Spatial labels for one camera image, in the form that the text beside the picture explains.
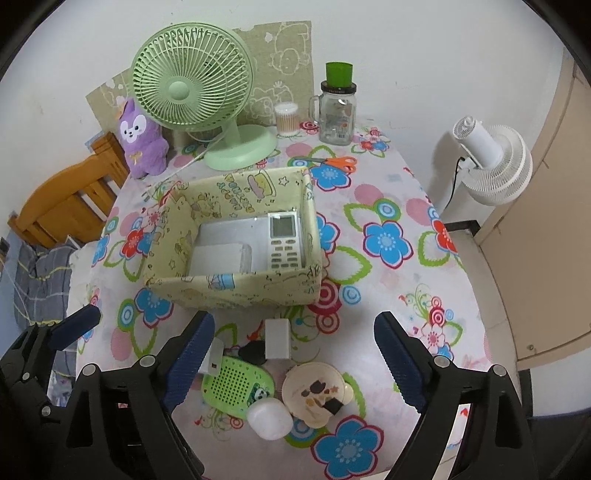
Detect white 45W charger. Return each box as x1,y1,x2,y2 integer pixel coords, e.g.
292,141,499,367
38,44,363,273
198,337,224,377

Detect green panda speaker case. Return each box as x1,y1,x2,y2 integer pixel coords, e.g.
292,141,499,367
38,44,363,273
201,356,276,420

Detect white round earbud case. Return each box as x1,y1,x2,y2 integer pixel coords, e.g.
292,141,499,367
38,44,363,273
246,398,294,441

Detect white power adapter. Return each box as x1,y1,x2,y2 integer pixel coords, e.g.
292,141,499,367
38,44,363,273
264,318,291,360

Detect round beige compact mirror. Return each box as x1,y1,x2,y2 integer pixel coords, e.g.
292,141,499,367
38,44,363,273
280,362,353,429

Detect white remote control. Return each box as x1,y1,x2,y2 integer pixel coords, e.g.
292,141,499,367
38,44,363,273
267,210,304,270

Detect grey plaid bedding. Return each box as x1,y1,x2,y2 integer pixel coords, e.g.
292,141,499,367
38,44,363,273
1,238,76,339

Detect black car key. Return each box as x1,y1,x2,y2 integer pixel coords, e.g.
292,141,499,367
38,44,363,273
238,340,266,366

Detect wooden chair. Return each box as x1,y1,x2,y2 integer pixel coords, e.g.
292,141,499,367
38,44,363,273
7,133,129,248

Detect floral tablecloth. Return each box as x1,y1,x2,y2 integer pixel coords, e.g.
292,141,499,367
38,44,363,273
77,122,491,479

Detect purple plush toy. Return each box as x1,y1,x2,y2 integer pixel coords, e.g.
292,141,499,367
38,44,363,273
118,97,169,179

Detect yellow cartoon fabric storage box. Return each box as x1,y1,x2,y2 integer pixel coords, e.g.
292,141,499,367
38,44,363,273
143,167,322,309

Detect white floor fan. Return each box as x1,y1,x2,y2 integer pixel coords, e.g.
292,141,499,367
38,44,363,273
433,115,534,218

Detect green desk fan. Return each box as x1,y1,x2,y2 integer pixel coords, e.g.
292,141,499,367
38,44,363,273
131,22,277,171

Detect cotton swab container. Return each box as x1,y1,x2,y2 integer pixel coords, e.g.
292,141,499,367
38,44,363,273
273,102,300,137

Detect glass jar with green lid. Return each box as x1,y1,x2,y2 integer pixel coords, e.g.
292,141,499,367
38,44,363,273
308,61,358,146

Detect beige cartoon cardboard sheet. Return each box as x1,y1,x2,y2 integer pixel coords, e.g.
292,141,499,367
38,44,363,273
86,20,315,132

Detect white fan power cable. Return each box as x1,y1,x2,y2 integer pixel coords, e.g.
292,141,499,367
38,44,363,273
142,133,228,204

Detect orange handled scissors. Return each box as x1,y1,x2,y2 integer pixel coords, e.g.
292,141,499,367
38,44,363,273
287,156,358,174

